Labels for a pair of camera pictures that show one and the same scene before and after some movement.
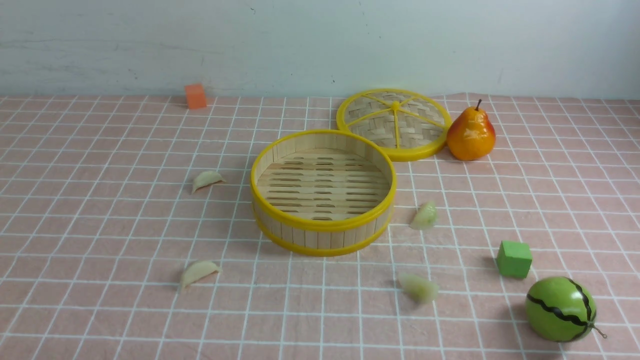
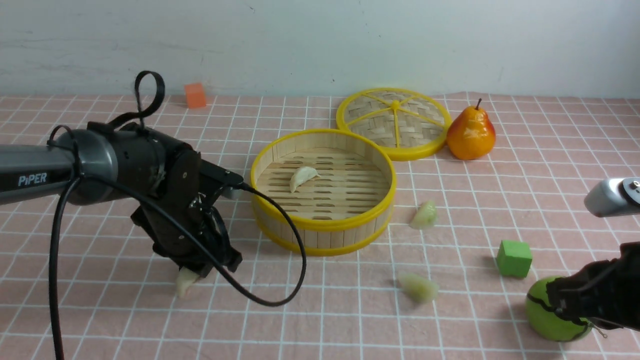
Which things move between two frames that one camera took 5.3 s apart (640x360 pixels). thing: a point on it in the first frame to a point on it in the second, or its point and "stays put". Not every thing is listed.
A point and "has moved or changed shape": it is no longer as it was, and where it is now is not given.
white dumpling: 206,178 has moved or changed shape
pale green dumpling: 419,289 stays put
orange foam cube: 195,96 stays put
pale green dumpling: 425,216 stays put
